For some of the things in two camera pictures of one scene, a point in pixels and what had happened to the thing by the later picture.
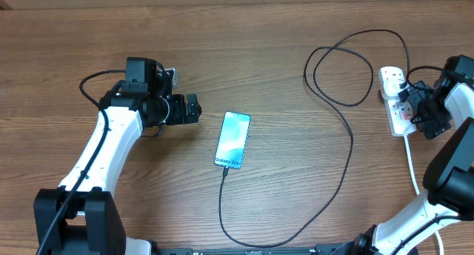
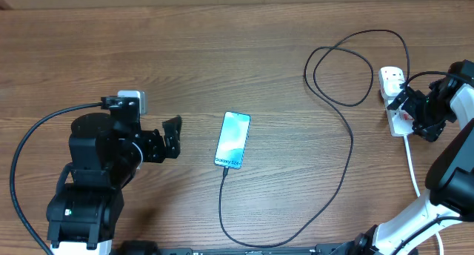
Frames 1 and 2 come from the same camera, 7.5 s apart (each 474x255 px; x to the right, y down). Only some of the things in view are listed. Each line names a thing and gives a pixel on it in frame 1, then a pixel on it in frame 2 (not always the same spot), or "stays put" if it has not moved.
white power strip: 398,113 stays put
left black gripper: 178,115 -> 156,150
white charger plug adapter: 391,87 stays put
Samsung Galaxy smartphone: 232,140 stays put
